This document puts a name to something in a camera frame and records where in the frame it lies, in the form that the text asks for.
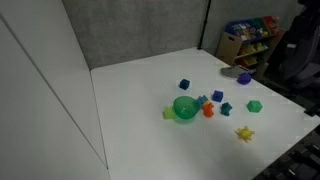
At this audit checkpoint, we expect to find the blue animal toy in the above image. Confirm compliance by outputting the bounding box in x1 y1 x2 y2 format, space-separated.
195 94 209 108

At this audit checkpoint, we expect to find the green plastic bowl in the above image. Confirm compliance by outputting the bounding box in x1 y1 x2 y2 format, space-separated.
172 95 202 122

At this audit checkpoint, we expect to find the orange block toy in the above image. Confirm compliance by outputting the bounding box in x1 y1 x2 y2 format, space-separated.
202 102 215 118

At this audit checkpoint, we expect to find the teal block toy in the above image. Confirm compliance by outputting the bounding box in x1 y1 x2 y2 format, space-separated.
220 101 234 117

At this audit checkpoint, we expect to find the wooden toy shelf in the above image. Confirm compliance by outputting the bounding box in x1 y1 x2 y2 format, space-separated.
215 15 286 73

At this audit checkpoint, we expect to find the yellow star toy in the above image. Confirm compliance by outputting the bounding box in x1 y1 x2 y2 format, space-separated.
235 125 256 143

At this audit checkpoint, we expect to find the lime green cube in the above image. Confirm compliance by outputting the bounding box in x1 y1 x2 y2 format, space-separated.
162 105 177 120

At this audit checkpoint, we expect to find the dark blue cube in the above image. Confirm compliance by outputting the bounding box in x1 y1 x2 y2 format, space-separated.
178 78 191 91

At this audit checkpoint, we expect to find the gray metal plate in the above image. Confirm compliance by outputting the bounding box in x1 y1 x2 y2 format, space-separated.
219 65 250 80

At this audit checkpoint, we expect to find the black vertical pole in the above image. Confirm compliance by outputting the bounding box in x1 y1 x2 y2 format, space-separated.
197 0 213 51

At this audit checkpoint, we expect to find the purple ball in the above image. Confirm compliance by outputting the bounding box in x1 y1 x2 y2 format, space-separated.
237 72 253 86

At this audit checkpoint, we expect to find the green hexagonal block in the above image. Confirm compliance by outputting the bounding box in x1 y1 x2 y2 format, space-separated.
246 99 264 114

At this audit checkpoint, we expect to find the black office chair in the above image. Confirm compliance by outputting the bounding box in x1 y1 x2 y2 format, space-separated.
266 0 320 92

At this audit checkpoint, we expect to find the small black clamp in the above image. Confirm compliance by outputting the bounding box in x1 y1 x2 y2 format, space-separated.
303 104 320 118

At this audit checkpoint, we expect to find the black equipment frame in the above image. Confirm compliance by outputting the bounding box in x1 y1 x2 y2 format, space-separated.
254 129 320 180

